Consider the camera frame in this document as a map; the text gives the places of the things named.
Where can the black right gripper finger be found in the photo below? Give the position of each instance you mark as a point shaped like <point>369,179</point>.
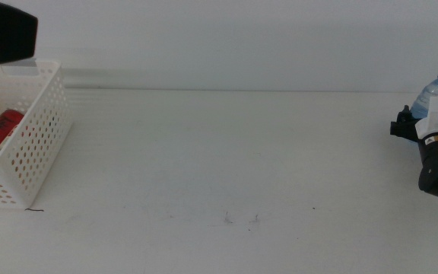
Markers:
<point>405,129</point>

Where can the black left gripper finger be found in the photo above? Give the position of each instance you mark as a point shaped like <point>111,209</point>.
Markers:
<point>2,34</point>

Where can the white perforated plastic basket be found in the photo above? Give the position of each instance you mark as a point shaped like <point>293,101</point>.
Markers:
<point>49,66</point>

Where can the clear water bottle blue cap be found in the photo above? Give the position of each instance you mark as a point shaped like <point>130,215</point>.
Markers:
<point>432,91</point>

